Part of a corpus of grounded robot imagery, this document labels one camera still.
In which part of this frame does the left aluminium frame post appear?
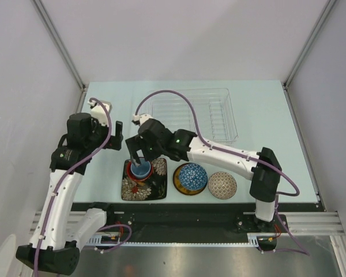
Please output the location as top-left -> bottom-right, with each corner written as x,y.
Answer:
31,0 -> 88,92

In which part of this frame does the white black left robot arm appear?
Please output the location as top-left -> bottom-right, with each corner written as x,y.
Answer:
16,113 -> 123,276

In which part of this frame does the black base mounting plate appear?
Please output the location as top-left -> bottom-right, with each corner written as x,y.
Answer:
72,201 -> 326,234

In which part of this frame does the light blue plastic cup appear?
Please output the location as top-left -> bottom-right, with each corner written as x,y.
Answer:
130,158 -> 151,179

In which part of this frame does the black floral square plate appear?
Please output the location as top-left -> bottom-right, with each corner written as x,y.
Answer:
121,158 -> 167,201

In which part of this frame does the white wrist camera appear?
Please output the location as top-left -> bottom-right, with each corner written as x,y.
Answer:
131,114 -> 153,126
88,99 -> 112,127

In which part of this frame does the right aluminium frame post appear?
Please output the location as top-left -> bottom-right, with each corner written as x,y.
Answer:
283,0 -> 339,87

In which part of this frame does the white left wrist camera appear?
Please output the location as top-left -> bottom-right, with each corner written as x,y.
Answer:
88,99 -> 112,127

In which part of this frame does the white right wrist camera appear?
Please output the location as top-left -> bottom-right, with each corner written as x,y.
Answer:
131,114 -> 153,126

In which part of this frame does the blue triangle pattern bowl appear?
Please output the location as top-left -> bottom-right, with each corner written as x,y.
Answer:
178,163 -> 208,191

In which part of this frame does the white slotted cable duct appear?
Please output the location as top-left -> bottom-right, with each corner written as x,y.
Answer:
84,233 -> 276,249

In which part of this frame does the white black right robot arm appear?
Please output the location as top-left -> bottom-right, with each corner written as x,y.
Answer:
125,114 -> 281,231

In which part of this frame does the aluminium frame post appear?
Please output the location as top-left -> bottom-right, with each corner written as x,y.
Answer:
283,0 -> 339,87
31,0 -> 88,92

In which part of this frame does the red black lacquer cup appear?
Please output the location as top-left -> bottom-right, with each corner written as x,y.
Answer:
125,160 -> 153,181

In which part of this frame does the brown lattice pattern bowl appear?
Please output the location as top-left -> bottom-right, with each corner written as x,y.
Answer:
208,171 -> 237,200

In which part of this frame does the yellow round saucer plate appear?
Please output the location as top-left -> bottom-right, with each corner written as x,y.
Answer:
172,163 -> 207,196

